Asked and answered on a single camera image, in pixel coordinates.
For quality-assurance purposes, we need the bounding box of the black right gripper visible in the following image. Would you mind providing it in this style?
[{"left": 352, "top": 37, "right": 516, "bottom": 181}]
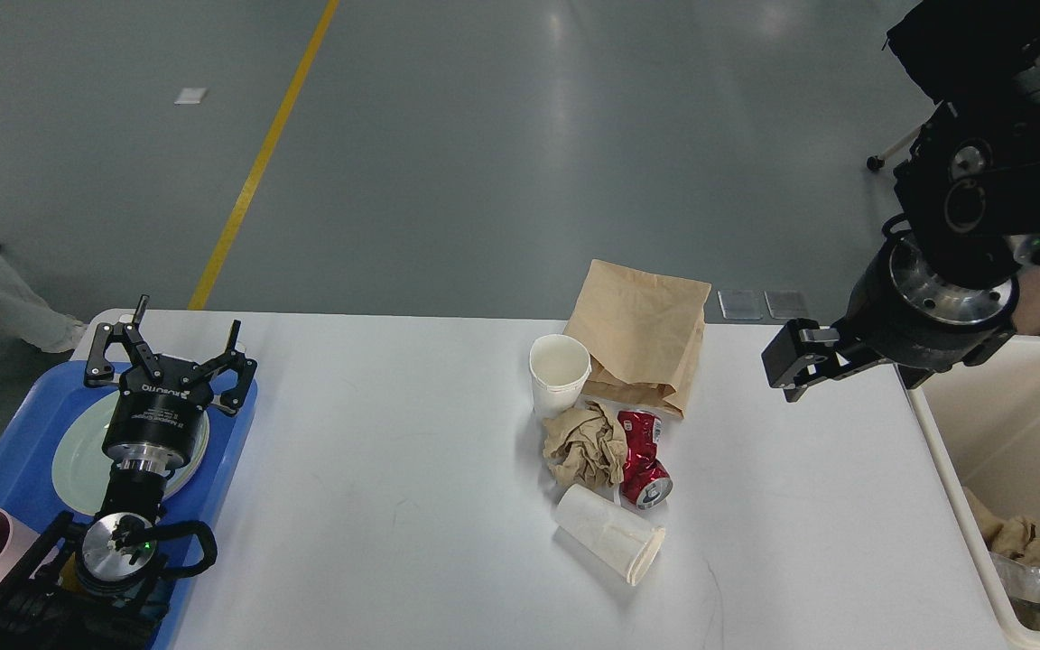
[{"left": 762, "top": 234, "right": 1019, "bottom": 402}]

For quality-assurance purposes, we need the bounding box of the metal floor plate right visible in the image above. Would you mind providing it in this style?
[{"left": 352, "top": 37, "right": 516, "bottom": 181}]
[{"left": 763, "top": 291, "right": 812, "bottom": 320}]

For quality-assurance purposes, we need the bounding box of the lying white paper cup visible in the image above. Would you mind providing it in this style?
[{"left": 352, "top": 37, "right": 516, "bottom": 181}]
[{"left": 553, "top": 485, "right": 667, "bottom": 587}]

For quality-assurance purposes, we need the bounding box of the upright white paper cup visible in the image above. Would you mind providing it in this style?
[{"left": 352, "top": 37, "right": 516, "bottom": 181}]
[{"left": 529, "top": 334, "right": 591, "bottom": 419}]

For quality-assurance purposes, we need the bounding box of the metal floor plate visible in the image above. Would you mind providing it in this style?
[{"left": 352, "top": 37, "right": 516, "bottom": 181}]
[
  {"left": 717, "top": 291, "right": 763, "bottom": 321},
  {"left": 763, "top": 291, "right": 812, "bottom": 320}
]

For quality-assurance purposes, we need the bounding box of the dark green mug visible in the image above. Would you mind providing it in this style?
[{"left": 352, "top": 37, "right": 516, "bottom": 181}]
[{"left": 59, "top": 552, "right": 84, "bottom": 595}]

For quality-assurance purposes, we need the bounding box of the white office chair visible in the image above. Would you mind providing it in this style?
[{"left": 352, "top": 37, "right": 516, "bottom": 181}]
[{"left": 864, "top": 123, "right": 925, "bottom": 173}]

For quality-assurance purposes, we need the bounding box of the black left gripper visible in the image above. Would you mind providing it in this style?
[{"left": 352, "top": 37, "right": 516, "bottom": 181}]
[{"left": 82, "top": 293, "right": 258, "bottom": 473}]

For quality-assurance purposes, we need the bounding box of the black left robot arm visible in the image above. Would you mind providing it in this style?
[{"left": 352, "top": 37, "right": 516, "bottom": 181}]
[{"left": 0, "top": 296, "right": 257, "bottom": 649}]

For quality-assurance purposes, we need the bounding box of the beige plastic bin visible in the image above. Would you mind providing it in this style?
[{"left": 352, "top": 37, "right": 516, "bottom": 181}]
[{"left": 908, "top": 336, "right": 1040, "bottom": 649}]

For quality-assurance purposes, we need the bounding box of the brown napkin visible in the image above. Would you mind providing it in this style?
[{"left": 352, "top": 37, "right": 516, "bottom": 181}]
[
  {"left": 542, "top": 402, "right": 630, "bottom": 490},
  {"left": 985, "top": 515, "right": 1040, "bottom": 565}
]

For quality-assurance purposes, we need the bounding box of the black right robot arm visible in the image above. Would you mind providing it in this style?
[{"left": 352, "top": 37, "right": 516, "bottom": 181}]
[{"left": 762, "top": 34, "right": 1040, "bottom": 402}]

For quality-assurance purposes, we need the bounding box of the crushed red soda can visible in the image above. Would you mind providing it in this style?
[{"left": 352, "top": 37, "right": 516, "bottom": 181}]
[{"left": 617, "top": 410, "right": 673, "bottom": 510}]

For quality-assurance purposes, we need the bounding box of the light green plate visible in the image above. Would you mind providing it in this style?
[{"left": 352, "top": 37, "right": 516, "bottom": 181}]
[{"left": 51, "top": 393, "right": 211, "bottom": 517}]

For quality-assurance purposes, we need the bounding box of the metal floor plate left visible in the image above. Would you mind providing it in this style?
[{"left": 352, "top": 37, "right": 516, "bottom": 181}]
[{"left": 717, "top": 291, "right": 763, "bottom": 321}]

